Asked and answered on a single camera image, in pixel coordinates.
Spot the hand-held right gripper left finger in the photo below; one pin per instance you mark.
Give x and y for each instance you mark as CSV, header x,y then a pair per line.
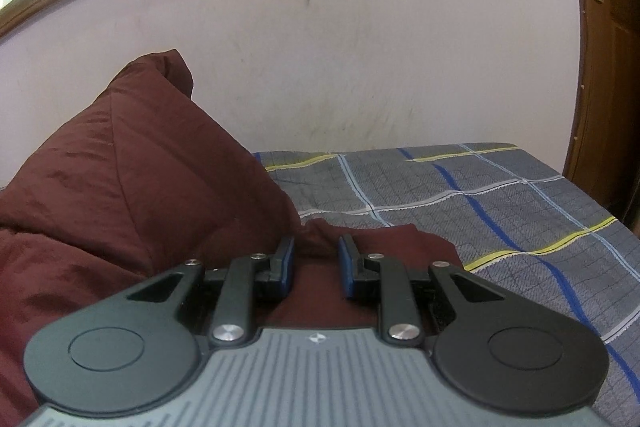
x,y
287,268

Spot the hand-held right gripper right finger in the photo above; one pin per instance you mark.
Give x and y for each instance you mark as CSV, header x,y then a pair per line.
x,y
344,268

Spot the maroon pillow cover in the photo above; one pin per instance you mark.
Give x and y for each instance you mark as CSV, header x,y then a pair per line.
x,y
125,187

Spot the grey plaid bed sheet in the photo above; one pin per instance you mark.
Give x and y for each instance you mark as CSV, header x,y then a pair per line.
x,y
475,207

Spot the wooden door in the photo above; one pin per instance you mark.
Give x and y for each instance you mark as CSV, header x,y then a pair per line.
x,y
605,82

